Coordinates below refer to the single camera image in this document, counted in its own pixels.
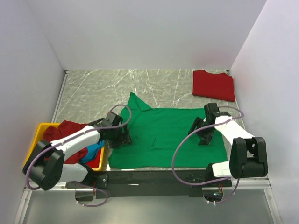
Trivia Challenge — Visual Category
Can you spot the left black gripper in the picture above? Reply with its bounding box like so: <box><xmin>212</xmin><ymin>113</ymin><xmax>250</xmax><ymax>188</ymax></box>
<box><xmin>107</xmin><ymin>122</ymin><xmax>132</xmax><ymax>148</ymax></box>

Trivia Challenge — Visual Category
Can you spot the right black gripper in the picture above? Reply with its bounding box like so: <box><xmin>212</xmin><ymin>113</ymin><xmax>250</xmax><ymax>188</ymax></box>
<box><xmin>187</xmin><ymin>116</ymin><xmax>216</xmax><ymax>145</ymax></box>

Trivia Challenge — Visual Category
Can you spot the green t shirt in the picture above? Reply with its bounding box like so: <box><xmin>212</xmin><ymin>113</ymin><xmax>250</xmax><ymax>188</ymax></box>
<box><xmin>108</xmin><ymin>93</ymin><xmax>227</xmax><ymax>169</ymax></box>

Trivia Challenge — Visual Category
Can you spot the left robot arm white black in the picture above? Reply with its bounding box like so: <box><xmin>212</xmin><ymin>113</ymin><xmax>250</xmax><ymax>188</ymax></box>
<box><xmin>23</xmin><ymin>122</ymin><xmax>128</xmax><ymax>190</ymax></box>

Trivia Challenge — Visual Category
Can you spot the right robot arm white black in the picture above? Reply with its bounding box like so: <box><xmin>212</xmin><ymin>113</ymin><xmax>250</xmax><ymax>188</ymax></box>
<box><xmin>188</xmin><ymin>115</ymin><xmax>268</xmax><ymax>186</ymax></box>

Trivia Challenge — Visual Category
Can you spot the blue t shirt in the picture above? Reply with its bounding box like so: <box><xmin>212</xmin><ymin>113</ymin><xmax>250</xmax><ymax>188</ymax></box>
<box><xmin>80</xmin><ymin>140</ymin><xmax>105</xmax><ymax>164</ymax></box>

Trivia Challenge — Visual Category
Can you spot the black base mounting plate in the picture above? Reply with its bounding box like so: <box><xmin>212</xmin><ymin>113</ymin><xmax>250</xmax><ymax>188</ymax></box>
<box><xmin>66</xmin><ymin>170</ymin><xmax>232</xmax><ymax>202</ymax></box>

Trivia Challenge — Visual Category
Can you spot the folded red t shirt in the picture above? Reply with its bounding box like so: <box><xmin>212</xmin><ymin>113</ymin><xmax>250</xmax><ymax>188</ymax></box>
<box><xmin>192</xmin><ymin>70</ymin><xmax>235</xmax><ymax>102</ymax></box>

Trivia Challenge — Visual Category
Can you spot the crumpled red t shirt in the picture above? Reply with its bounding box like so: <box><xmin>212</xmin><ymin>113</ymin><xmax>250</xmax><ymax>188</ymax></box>
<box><xmin>43</xmin><ymin>120</ymin><xmax>101</xmax><ymax>168</ymax></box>

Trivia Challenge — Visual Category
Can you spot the yellow plastic bin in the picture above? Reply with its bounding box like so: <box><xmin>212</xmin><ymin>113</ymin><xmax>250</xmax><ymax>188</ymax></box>
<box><xmin>25</xmin><ymin>123</ymin><xmax>106</xmax><ymax>171</ymax></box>

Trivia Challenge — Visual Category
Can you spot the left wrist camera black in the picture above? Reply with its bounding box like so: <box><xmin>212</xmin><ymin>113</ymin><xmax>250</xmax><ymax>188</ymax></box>
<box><xmin>102</xmin><ymin>112</ymin><xmax>123</xmax><ymax>126</ymax></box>

